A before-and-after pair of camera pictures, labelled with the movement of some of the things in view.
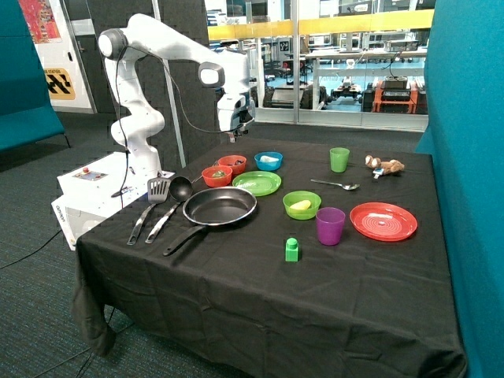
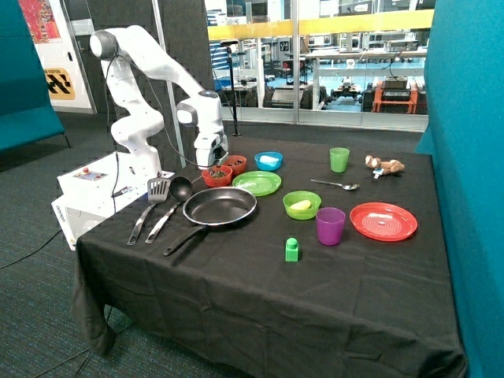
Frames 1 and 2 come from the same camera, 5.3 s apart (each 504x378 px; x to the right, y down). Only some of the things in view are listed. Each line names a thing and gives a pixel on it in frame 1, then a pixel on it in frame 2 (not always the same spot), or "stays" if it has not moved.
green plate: [258, 183] stays
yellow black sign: [59, 84] stays
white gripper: [233, 98] to [211, 149]
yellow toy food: [303, 205] stays
